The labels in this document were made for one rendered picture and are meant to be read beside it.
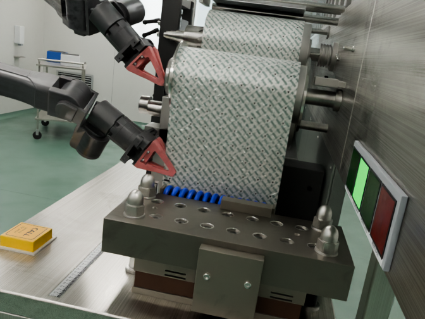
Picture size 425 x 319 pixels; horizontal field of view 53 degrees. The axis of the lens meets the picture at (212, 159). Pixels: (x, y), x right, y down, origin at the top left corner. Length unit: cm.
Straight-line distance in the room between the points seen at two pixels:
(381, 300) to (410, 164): 74
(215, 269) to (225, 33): 59
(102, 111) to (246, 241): 39
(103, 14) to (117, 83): 595
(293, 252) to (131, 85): 622
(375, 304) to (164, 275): 56
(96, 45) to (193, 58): 617
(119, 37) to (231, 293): 55
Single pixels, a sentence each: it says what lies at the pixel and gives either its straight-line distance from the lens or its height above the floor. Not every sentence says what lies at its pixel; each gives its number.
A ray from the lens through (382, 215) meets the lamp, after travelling 43.
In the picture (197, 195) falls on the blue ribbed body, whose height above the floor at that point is 104.
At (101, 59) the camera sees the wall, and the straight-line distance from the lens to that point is 696.
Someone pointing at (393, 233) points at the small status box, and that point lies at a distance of 40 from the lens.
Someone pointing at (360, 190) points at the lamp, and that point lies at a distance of 53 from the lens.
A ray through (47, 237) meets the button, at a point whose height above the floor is 91.
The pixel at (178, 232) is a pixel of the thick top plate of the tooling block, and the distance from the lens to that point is 69.
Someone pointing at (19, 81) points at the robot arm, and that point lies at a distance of 90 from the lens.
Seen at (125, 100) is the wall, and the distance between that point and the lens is 686.
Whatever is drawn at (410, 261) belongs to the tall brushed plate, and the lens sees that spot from 37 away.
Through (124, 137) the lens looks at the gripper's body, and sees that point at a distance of 85.
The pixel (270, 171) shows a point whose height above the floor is 110.
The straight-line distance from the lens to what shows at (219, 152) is 84.
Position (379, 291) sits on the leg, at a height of 83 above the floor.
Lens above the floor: 132
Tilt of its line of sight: 14 degrees down
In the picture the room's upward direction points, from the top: 8 degrees clockwise
